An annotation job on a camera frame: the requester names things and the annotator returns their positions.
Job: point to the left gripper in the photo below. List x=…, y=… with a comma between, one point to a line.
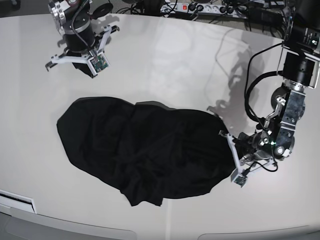
x=255, y=150

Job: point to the black t-shirt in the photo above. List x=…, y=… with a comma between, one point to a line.
x=147, y=151

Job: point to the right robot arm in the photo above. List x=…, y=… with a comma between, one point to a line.
x=85, y=49

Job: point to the white power strip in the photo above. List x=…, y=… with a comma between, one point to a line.
x=205, y=9

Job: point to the black power adapter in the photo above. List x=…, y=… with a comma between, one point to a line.
x=265, y=17

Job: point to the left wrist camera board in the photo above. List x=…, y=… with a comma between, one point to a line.
x=239, y=177

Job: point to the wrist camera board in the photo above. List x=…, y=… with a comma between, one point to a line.
x=239, y=177
x=99, y=63

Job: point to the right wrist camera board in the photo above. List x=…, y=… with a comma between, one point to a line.
x=99, y=63

